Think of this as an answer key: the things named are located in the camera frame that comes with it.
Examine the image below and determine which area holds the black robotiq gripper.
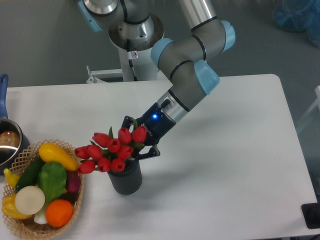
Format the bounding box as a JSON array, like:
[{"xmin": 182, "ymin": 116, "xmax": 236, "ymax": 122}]
[{"xmin": 121, "ymin": 102, "xmax": 177, "ymax": 160}]

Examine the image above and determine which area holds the yellow banana toy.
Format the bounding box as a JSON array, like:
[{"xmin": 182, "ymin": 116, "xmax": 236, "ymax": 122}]
[{"xmin": 3, "ymin": 168, "xmax": 20, "ymax": 189}]

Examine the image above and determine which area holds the dark green cucumber toy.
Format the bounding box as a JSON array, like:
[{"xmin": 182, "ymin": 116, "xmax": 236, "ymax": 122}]
[{"xmin": 15, "ymin": 155, "xmax": 45, "ymax": 192}]

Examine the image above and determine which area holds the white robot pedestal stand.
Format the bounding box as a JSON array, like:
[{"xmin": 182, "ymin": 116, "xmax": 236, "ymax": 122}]
[{"xmin": 86, "ymin": 48, "xmax": 167, "ymax": 84}]

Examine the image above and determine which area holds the blue handled saucepan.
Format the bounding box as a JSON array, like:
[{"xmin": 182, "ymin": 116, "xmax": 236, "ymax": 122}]
[{"xmin": 0, "ymin": 74, "xmax": 30, "ymax": 176}]

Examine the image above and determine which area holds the white round onion toy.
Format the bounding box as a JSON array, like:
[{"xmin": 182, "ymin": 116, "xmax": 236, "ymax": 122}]
[{"xmin": 14, "ymin": 185, "xmax": 48, "ymax": 225}]

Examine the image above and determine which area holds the purple red onion toy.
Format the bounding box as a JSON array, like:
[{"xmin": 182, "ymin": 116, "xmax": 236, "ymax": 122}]
[{"xmin": 65, "ymin": 171, "xmax": 81, "ymax": 193}]

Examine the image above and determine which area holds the yellow squash toy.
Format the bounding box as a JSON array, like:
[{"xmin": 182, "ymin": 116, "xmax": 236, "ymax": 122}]
[{"xmin": 38, "ymin": 142, "xmax": 78, "ymax": 172}]

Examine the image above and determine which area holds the dark grey ribbed vase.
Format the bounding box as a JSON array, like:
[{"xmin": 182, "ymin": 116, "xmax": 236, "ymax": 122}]
[{"xmin": 108, "ymin": 160, "xmax": 143, "ymax": 195}]

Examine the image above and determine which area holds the blue plastic bag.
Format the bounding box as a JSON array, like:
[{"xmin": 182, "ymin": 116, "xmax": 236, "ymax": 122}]
[{"xmin": 272, "ymin": 0, "xmax": 320, "ymax": 47}]

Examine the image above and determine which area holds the yellow bell pepper toy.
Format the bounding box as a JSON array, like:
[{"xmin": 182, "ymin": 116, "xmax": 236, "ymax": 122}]
[{"xmin": 2, "ymin": 194, "xmax": 33, "ymax": 220}]

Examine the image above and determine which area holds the white frame at right edge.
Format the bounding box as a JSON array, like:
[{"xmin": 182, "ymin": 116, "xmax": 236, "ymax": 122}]
[{"xmin": 295, "ymin": 85, "xmax": 320, "ymax": 135}]

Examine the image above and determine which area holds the woven wicker basket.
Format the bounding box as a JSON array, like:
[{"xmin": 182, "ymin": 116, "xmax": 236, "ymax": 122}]
[{"xmin": 3, "ymin": 139, "xmax": 84, "ymax": 240}]

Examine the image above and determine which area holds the red tulip bouquet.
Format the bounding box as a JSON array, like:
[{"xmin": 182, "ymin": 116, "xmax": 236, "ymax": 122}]
[{"xmin": 74, "ymin": 121, "xmax": 147, "ymax": 174}]

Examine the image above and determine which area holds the orange fruit toy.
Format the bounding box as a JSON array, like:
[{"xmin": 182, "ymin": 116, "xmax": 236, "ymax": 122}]
[{"xmin": 45, "ymin": 199, "xmax": 73, "ymax": 228}]

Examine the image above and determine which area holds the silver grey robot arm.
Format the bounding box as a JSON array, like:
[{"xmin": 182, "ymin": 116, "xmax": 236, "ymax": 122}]
[{"xmin": 78, "ymin": 0, "xmax": 236, "ymax": 160}]

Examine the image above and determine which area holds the green lettuce leaf toy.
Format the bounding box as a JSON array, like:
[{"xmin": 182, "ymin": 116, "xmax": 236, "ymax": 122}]
[{"xmin": 37, "ymin": 161, "xmax": 67, "ymax": 207}]

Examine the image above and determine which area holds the black device at table edge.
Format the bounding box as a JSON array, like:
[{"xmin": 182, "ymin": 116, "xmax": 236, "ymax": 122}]
[{"xmin": 301, "ymin": 202, "xmax": 320, "ymax": 229}]

